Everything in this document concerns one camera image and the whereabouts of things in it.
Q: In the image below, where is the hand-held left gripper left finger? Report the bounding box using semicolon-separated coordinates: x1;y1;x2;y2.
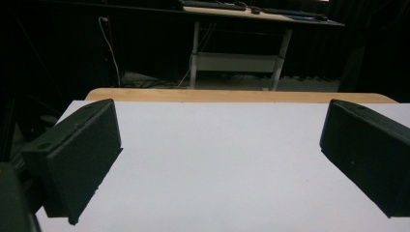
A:
20;98;124;226

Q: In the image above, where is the white table mat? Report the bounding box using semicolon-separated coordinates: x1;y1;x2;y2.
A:
34;100;410;232

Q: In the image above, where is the blue mouse pad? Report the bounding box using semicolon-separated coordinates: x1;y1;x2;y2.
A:
283;14;345;27

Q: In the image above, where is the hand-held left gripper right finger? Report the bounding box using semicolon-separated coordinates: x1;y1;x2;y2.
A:
319;99;410;218

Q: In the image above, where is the desk with white metal legs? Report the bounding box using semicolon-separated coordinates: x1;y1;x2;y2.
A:
182;5;346;92

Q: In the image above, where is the white cable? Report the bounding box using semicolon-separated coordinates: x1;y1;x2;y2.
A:
98;16;122;88

